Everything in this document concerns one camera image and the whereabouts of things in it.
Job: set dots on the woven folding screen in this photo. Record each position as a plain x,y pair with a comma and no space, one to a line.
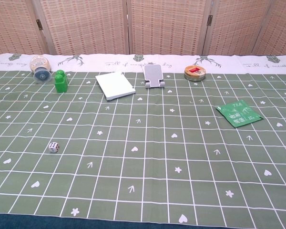
143,26

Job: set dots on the green checked tablecloth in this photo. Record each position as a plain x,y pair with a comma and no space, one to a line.
143,152

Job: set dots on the green tea bag packet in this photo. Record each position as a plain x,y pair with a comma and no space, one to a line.
239,113

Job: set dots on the clear jar with blue lid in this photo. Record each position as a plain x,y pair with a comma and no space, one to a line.
40,69

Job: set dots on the green toy building block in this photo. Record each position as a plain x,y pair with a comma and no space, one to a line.
61,82

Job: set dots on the grey phone stand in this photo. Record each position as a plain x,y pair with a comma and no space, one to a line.
153,76

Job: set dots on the white die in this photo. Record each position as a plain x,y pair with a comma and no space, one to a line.
53,147

